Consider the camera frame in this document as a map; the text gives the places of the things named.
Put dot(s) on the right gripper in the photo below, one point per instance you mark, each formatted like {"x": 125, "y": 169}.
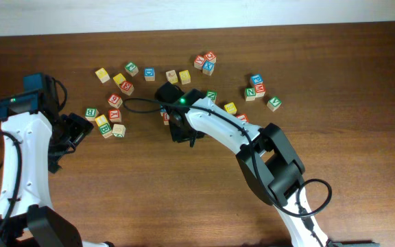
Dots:
{"x": 180, "y": 134}

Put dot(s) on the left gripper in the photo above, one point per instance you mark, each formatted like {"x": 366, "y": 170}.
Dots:
{"x": 75, "y": 128}

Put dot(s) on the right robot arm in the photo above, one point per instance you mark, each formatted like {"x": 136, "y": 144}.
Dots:
{"x": 269, "y": 163}

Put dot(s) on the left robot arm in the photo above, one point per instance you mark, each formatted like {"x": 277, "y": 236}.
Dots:
{"x": 35, "y": 137}

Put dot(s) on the red U block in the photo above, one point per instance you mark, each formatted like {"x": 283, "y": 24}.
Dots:
{"x": 166, "y": 118}

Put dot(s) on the blue H block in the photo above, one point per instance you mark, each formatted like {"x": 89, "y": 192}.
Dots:
{"x": 163, "y": 112}

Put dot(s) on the green N block centre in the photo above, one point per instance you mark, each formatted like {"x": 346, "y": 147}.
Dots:
{"x": 212, "y": 95}

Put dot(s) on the green n block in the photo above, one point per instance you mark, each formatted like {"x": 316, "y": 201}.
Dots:
{"x": 249, "y": 94}
{"x": 212, "y": 95}

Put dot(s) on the yellow B block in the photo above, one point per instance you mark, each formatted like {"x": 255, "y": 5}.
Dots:
{"x": 230, "y": 108}

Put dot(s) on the yellow block top centre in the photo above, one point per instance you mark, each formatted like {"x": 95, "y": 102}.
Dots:
{"x": 185, "y": 77}

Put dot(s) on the yellow A block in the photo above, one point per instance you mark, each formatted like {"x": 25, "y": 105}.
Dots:
{"x": 172, "y": 76}

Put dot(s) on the wooden block green side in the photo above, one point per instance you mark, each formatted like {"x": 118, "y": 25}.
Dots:
{"x": 118, "y": 130}

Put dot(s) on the green B block lower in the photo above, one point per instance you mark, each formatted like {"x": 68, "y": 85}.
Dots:
{"x": 105, "y": 130}

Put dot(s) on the green b block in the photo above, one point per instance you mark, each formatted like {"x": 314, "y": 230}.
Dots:
{"x": 105, "y": 130}
{"x": 91, "y": 114}

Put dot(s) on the blue D block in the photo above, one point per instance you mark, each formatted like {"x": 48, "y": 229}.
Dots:
{"x": 149, "y": 74}

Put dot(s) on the red I block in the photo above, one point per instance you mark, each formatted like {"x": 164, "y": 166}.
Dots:
{"x": 243, "y": 117}

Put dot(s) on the green B block left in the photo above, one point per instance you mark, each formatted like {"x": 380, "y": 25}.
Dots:
{"x": 91, "y": 114}

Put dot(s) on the yellow block lower left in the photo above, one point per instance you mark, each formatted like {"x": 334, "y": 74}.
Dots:
{"x": 101, "y": 120}

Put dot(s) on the red E block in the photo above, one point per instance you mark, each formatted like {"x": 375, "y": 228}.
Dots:
{"x": 127, "y": 88}

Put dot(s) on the blue X block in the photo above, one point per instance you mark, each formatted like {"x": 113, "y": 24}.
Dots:
{"x": 208, "y": 68}

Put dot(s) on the red 6 block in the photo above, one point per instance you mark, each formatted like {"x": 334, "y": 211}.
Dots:
{"x": 115, "y": 100}

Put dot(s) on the green P block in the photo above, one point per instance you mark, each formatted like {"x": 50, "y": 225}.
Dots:
{"x": 131, "y": 69}

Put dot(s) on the green N block right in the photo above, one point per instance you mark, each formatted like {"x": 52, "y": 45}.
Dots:
{"x": 249, "y": 94}

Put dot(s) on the red Q block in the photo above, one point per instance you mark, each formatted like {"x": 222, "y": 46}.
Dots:
{"x": 211, "y": 57}

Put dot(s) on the yellow block beside E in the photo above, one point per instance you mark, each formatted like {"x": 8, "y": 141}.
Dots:
{"x": 119, "y": 79}

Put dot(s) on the red M block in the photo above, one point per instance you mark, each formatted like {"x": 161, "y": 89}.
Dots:
{"x": 260, "y": 90}

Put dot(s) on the blue P block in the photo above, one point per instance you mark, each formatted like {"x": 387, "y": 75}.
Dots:
{"x": 256, "y": 79}

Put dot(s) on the yellow block far left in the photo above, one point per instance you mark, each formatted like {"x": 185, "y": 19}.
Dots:
{"x": 102, "y": 75}

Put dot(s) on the green V block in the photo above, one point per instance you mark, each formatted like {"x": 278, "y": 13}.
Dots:
{"x": 274, "y": 103}

